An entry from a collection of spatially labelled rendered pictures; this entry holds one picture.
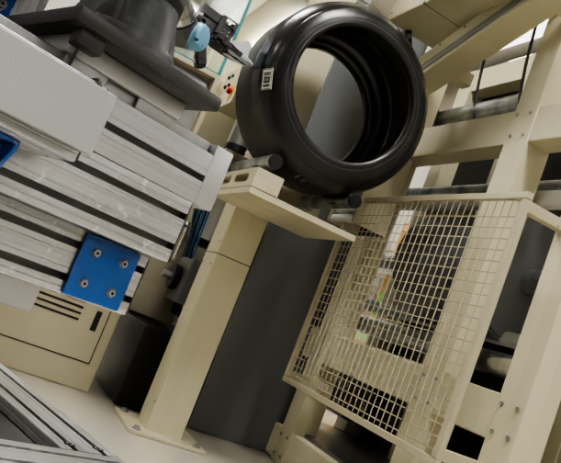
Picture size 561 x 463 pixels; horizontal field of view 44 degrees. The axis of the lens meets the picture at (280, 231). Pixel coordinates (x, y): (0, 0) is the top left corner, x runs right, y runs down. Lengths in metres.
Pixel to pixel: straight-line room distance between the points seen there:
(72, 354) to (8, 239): 1.71
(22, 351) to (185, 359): 0.60
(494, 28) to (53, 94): 1.78
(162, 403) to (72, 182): 1.54
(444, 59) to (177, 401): 1.44
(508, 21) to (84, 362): 1.81
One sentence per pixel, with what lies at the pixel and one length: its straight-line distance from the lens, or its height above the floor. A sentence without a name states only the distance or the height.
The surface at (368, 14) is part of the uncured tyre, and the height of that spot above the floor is 1.42.
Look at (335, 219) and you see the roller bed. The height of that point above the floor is 0.91.
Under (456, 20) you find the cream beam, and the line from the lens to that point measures 2.50.
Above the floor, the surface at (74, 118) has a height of 0.59.
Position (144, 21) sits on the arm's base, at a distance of 0.92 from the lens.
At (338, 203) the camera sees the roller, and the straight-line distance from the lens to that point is 2.14.
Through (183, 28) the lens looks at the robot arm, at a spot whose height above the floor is 1.09.
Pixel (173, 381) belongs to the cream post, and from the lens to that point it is 2.33.
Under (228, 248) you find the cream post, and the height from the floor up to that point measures 0.65.
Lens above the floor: 0.47
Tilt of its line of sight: 7 degrees up
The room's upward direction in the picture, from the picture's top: 22 degrees clockwise
